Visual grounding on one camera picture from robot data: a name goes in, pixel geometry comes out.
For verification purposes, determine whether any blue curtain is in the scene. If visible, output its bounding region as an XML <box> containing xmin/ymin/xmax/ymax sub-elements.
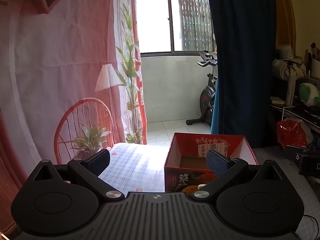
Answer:
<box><xmin>205</xmin><ymin>0</ymin><xmax>278</xmax><ymax>149</ymax></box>

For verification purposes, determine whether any white bottle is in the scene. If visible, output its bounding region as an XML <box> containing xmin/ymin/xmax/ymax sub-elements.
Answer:
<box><xmin>285</xmin><ymin>76</ymin><xmax>297</xmax><ymax>107</ymax></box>

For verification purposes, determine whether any green plush toy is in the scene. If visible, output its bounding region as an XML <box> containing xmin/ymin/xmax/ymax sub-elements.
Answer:
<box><xmin>299</xmin><ymin>82</ymin><xmax>320</xmax><ymax>105</ymax></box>

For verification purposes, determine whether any black cable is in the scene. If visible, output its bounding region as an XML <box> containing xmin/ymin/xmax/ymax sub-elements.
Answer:
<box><xmin>304</xmin><ymin>214</ymin><xmax>320</xmax><ymax>233</ymax></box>

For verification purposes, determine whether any orange floral oven mitt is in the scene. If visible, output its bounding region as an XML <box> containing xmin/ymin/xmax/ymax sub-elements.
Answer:
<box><xmin>182</xmin><ymin>184</ymin><xmax>208</xmax><ymax>193</ymax></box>

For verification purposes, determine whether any white wire rack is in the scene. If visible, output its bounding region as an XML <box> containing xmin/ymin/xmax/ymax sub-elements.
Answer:
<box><xmin>281</xmin><ymin>105</ymin><xmax>297</xmax><ymax>124</ymax></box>

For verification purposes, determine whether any pink printed curtain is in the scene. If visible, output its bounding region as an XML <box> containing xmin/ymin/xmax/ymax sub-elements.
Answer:
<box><xmin>0</xmin><ymin>0</ymin><xmax>148</xmax><ymax>233</ymax></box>

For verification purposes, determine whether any beige cloth bag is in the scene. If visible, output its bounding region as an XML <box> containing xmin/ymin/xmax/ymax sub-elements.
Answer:
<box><xmin>272</xmin><ymin>44</ymin><xmax>307</xmax><ymax>80</ymax></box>

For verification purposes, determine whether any red plastic bag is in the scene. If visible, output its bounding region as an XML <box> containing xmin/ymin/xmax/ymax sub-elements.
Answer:
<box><xmin>277</xmin><ymin>119</ymin><xmax>309</xmax><ymax>149</ymax></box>

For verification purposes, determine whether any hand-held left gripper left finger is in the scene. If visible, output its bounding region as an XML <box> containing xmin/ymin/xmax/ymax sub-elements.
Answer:
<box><xmin>32</xmin><ymin>149</ymin><xmax>125</xmax><ymax>202</ymax></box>

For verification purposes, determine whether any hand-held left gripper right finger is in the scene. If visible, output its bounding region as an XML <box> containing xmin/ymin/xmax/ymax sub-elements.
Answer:
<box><xmin>190</xmin><ymin>149</ymin><xmax>288</xmax><ymax>202</ymax></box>

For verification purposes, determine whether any yellow curtain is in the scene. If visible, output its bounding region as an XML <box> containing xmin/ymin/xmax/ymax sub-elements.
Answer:
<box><xmin>271</xmin><ymin>0</ymin><xmax>298</xmax><ymax>58</ymax></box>

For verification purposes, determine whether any dark desk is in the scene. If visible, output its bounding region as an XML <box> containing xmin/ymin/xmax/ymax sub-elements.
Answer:
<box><xmin>270</xmin><ymin>102</ymin><xmax>320</xmax><ymax>133</ymax></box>

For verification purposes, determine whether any black exercise bike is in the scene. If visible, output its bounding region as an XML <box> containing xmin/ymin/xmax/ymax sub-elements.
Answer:
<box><xmin>185</xmin><ymin>34</ymin><xmax>219</xmax><ymax>127</ymax></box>

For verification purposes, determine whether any white brush holder cup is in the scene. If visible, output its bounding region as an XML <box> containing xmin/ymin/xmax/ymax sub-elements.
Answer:
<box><xmin>304</xmin><ymin>42</ymin><xmax>320</xmax><ymax>78</ymax></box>

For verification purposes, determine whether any red cardboard box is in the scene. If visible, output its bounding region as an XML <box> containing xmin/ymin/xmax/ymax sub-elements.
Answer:
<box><xmin>164</xmin><ymin>132</ymin><xmax>259</xmax><ymax>193</ymax></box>

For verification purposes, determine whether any window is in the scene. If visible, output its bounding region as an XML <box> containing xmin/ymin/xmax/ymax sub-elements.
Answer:
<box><xmin>136</xmin><ymin>0</ymin><xmax>217</xmax><ymax>58</ymax></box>

